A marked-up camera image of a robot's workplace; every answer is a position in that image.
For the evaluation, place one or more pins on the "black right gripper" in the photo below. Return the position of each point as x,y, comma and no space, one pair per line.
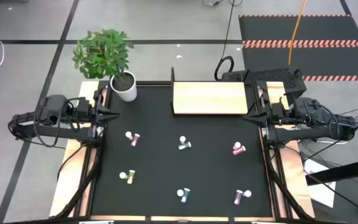
267,120

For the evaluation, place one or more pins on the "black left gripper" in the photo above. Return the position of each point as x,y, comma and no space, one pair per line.
85,116

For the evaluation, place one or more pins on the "salmon medicine bottle white cap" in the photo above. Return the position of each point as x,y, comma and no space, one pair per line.
182,139
180,193
239,151

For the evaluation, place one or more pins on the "white-capped medicine bottle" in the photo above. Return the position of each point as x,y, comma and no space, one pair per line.
123,175

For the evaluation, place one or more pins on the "teal medicine bottle white cap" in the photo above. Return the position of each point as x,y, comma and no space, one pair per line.
185,146

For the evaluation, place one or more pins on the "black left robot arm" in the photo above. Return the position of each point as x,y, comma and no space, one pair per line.
57,132

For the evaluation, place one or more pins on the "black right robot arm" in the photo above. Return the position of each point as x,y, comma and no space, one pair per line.
306,133

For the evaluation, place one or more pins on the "green plant in white pot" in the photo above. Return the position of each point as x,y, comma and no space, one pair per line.
101,53

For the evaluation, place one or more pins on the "black table mat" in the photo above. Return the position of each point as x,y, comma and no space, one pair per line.
154,161

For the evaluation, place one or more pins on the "white paper sheet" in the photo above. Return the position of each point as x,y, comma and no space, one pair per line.
323,194

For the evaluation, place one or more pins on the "black desk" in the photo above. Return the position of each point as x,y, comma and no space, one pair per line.
343,170

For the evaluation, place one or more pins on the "white label strip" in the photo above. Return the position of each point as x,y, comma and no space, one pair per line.
269,222
96,222

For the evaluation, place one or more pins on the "black hazard-striped floor mat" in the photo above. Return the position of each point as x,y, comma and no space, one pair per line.
328,29

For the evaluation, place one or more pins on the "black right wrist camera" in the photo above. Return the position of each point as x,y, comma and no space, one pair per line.
278,109

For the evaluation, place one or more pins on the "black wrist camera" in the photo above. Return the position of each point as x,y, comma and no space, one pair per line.
83,106
278,109

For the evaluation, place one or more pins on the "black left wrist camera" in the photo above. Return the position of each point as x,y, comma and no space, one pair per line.
83,106

